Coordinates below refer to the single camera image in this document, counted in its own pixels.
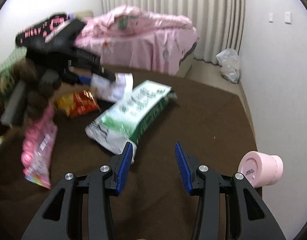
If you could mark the black printed blanket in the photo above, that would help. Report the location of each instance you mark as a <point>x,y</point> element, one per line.
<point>36,31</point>

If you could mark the white wall switch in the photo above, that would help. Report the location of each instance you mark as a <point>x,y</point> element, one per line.
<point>287,17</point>
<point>271,17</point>

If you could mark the pink candy packet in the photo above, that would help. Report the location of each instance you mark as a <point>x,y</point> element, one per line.
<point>38,150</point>

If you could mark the pink cup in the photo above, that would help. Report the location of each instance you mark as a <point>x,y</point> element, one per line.
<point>263,168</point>

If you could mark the white curtain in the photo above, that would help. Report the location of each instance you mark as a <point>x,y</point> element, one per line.
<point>181,10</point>

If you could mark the red and yellow snack packet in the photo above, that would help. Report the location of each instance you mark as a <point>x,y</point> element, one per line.
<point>78,103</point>

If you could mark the person's left hand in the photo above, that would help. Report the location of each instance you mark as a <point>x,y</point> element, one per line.
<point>37,97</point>

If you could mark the green and white packet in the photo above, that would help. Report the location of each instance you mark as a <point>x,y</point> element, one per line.
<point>133,110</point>

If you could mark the pink floral blanket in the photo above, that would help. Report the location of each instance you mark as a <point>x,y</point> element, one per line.
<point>143,37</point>

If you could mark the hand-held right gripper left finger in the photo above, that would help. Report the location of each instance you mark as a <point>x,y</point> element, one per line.
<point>124,166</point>

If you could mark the white plastic bag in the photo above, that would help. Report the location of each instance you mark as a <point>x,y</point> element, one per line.
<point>228,65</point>

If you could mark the purple pillow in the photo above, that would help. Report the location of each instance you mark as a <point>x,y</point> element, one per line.
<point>71,17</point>

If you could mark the white paper packet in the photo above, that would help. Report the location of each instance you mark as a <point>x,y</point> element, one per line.
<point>118,85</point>

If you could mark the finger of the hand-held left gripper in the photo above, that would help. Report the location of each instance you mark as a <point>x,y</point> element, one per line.
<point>83,80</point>
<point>106,73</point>

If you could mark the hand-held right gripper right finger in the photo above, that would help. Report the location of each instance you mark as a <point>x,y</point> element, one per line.
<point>182,166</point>

